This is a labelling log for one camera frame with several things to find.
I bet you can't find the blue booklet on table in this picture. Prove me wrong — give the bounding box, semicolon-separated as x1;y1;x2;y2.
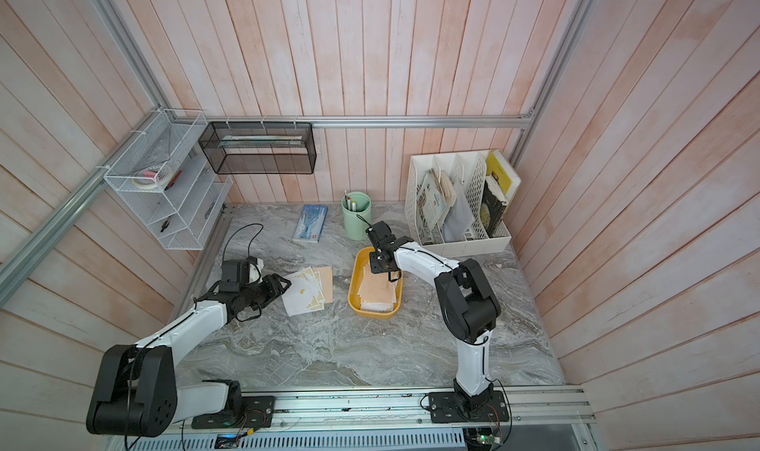
293;205;328;243

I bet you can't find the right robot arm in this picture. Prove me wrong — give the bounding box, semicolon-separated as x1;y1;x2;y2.
365;221;501;413

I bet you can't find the white mesh wall shelf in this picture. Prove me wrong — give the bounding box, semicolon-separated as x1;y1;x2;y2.
105;110;233;251

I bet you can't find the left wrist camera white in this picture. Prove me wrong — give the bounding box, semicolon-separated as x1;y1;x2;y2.
237;257;263;285

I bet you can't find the black mesh wall basket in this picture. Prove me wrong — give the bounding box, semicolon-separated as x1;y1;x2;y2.
199;120;317;175

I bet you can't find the tape roll on shelf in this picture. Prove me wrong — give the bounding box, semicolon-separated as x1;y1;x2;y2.
131;166;172;191

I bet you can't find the illustrated magazine in organizer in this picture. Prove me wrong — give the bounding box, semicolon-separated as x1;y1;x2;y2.
417;168;457;238

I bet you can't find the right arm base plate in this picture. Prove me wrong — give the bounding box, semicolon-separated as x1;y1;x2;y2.
427;390;510;424

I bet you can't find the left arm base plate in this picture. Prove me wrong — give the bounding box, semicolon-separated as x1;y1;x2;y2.
191;396;275;430

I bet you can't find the yellow plastic storage box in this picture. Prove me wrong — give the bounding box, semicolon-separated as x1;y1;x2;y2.
348;247;404;320

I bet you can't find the white paper yellow pattern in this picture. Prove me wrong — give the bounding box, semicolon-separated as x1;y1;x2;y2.
282;273;319;316

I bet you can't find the pink lined paper sheet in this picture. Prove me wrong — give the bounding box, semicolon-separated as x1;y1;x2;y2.
313;266;334;304

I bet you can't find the yellow book in organizer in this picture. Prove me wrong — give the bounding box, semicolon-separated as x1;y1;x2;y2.
486;150;522;203

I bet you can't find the green pen holder cup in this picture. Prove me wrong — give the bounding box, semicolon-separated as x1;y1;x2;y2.
342;192;372;241

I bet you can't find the stack of stationery paper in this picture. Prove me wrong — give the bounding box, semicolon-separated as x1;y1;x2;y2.
358;264;396;314

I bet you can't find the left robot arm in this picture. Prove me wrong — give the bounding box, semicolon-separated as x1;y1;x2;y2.
85;257;292;438

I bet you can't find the white plastic file organizer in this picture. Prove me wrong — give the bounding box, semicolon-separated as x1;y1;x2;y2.
405;150;512;258

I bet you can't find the grey folder in organizer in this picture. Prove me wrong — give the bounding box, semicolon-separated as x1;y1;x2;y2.
441;182;474;243

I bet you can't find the dark book in organizer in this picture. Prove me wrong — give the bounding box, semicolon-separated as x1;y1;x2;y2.
480;176;509;236

